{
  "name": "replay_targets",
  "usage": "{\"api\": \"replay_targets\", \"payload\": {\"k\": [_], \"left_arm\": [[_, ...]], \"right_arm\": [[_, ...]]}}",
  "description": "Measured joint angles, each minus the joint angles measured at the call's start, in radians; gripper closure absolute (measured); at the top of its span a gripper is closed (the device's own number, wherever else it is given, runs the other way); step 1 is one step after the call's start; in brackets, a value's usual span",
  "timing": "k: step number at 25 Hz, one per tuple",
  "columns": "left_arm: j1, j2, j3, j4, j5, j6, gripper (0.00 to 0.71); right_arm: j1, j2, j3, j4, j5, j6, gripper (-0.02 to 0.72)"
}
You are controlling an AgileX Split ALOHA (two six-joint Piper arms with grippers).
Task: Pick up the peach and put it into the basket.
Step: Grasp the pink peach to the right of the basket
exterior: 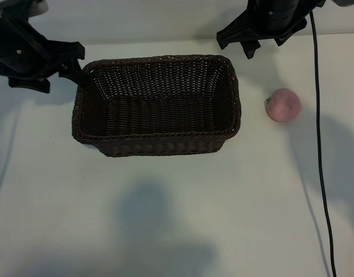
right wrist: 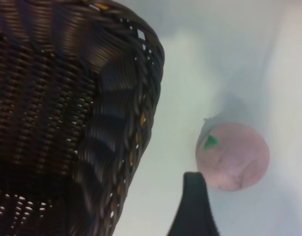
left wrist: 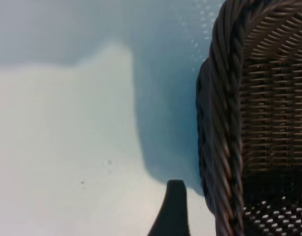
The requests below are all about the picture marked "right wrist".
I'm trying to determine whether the dark brown wicker basket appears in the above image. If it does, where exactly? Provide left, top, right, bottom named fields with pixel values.
left=0, top=0, right=166, bottom=236

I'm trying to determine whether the pink peach with green leaf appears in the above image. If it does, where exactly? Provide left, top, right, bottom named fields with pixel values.
left=195, top=118, right=271, bottom=191

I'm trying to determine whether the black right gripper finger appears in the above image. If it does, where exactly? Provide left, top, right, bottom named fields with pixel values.
left=166, top=172, right=222, bottom=236

